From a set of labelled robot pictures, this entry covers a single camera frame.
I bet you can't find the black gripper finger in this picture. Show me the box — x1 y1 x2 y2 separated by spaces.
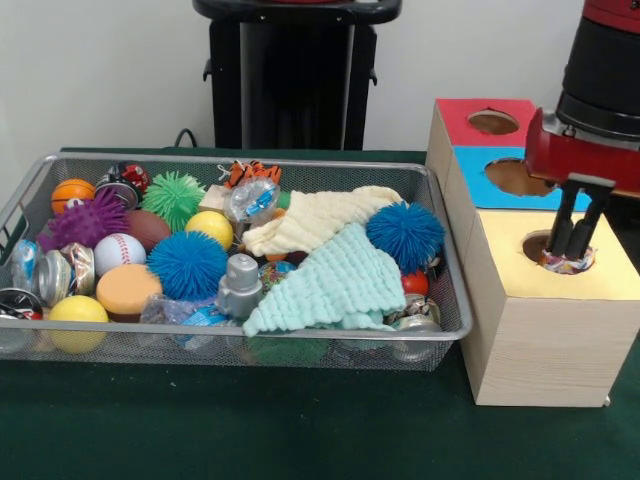
568 189 609 257
547 185 577 257

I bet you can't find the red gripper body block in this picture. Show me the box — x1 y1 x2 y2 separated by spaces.
522 107 640 201

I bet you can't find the polka dot patterned cloth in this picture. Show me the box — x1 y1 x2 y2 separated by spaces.
539 244 597 274

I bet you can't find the mint knitted cloth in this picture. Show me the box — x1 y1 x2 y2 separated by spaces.
242 222 407 337

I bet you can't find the cream knitted cloth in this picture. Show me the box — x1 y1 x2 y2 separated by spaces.
242 185 404 257

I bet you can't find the silver mesh bin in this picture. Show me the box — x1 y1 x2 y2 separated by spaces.
0 153 474 374

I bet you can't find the wooden box with three holes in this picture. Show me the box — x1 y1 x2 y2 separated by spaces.
425 98 640 408

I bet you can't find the blue spiky ball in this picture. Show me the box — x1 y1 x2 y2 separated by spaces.
365 201 446 274
147 229 230 301

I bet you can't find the yellow tennis ball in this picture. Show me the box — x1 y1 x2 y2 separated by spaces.
184 209 235 251

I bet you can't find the dark green tablecloth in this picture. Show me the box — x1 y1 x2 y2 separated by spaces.
0 146 640 480

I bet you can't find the green spiky ball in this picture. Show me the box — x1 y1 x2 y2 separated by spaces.
141 172 207 234

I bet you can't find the orange foam disc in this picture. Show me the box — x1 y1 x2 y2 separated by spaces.
95 263 164 321

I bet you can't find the white baseball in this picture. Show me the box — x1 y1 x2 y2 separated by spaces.
93 233 147 277

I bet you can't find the purple spiky ball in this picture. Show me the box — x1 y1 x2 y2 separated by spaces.
37 188 131 251

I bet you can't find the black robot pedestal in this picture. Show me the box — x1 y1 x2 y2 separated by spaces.
192 0 404 151

